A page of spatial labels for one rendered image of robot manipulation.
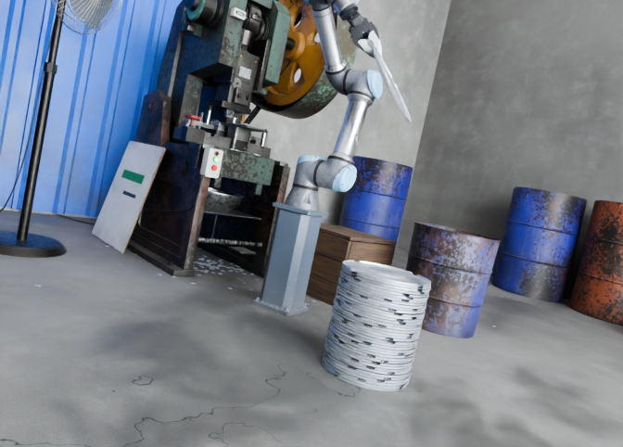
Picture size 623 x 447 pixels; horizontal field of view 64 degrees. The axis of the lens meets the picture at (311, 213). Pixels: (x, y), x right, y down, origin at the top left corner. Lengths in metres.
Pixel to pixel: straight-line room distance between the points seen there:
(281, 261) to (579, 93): 3.80
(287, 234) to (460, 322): 0.91
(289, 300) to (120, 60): 2.23
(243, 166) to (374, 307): 1.34
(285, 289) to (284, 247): 0.18
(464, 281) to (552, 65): 3.44
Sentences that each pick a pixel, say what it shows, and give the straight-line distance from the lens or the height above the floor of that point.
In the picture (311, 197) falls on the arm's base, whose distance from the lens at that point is 2.13.
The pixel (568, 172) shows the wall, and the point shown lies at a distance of 5.16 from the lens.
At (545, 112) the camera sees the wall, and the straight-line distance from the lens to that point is 5.38.
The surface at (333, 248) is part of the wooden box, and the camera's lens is 2.47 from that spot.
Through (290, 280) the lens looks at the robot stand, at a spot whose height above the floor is 0.15.
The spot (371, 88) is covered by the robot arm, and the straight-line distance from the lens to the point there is 2.16.
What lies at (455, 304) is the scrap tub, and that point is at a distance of 2.42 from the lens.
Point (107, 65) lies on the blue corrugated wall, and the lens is 3.75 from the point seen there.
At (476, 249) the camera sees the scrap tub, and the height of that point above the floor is 0.42.
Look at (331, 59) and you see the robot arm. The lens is 2.20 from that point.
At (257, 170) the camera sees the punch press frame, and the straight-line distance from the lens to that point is 2.68.
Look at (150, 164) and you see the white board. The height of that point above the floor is 0.48.
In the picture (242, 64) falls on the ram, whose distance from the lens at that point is 2.79.
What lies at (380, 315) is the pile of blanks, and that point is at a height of 0.22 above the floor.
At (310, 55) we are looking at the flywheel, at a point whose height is 1.27.
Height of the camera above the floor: 0.58
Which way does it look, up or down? 4 degrees down
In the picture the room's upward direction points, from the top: 12 degrees clockwise
